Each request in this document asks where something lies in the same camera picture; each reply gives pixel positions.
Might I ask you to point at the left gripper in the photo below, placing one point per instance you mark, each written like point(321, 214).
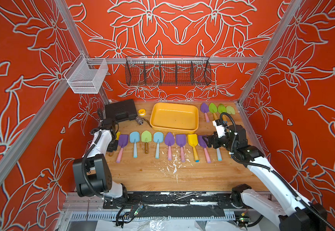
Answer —
point(113, 146)

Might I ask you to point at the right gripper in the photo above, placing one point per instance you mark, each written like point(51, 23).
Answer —
point(214, 141)

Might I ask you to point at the purple scoop shovel pink handle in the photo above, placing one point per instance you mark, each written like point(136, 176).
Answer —
point(123, 141)

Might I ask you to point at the purple square shovel pink handle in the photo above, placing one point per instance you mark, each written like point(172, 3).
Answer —
point(202, 143)

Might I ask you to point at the light blue shovel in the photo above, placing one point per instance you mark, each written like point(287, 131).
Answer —
point(134, 139)
point(219, 157)
point(158, 138)

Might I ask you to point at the green shovel yellow handle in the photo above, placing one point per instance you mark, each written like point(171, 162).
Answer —
point(222, 108)
point(213, 110)

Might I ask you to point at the pale green shovel wooden handle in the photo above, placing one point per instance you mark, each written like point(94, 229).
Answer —
point(230, 110)

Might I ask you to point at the purple pointed shovel pink handle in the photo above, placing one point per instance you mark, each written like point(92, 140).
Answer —
point(169, 141)

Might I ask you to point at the yellow shovel purple handle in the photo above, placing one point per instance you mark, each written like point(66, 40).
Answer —
point(118, 135)

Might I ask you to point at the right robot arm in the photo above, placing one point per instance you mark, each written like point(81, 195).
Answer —
point(292, 211)

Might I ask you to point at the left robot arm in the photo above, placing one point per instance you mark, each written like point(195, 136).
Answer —
point(92, 174)

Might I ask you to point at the yellow plastic storage box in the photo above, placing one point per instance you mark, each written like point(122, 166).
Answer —
point(175, 118)

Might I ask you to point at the metal valve fitting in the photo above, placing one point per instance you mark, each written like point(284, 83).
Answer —
point(140, 120)

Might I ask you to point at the black plastic tool case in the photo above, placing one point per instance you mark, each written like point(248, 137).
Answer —
point(121, 111)

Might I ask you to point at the yellow tape roll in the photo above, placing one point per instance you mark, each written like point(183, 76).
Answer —
point(141, 112)

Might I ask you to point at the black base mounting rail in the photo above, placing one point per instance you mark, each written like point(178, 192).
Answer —
point(196, 198)

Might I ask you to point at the white mesh wall basket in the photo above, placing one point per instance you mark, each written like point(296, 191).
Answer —
point(85, 75)

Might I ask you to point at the white cable duct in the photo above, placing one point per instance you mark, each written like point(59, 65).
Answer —
point(111, 216)

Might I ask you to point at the black wire wall basket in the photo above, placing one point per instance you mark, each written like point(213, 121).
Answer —
point(167, 70)

